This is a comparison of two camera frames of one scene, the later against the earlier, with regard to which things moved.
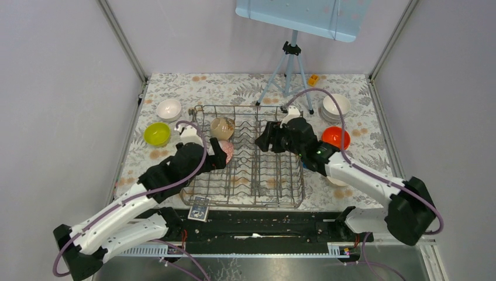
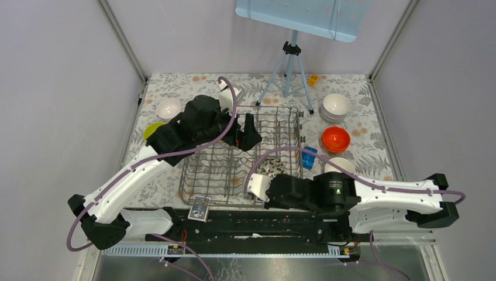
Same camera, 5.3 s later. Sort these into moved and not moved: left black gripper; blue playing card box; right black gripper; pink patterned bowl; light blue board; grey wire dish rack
Moved: left black gripper; pink patterned bowl; right black gripper
Not moved: grey wire dish rack; blue playing card box; light blue board
